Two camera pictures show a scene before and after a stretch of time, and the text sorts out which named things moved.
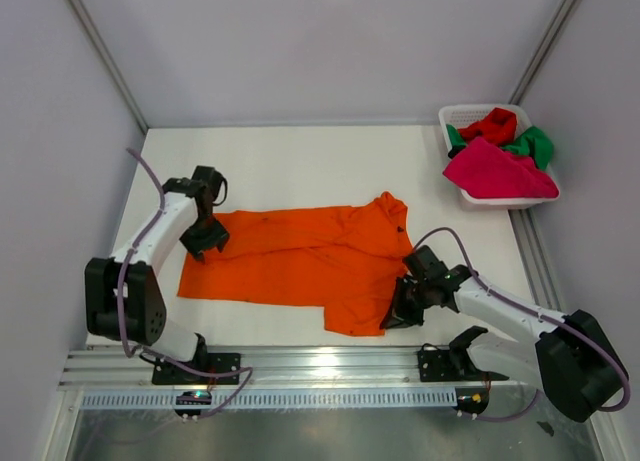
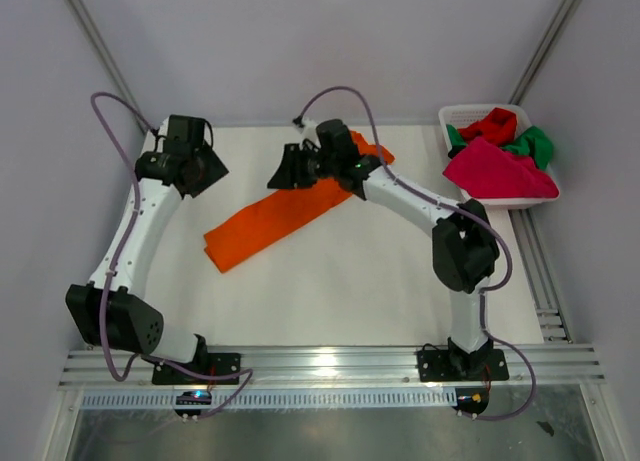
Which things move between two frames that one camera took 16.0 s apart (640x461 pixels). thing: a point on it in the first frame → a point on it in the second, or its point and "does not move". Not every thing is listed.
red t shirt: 499,126 does not move
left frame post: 103,53 does not move
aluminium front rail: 272,368 does not move
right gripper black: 409,298 → 300,162
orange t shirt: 348,260 → 278,210
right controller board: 473,399 does not move
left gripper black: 204,232 → 201,168
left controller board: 192,398 does not move
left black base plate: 212,363 does not move
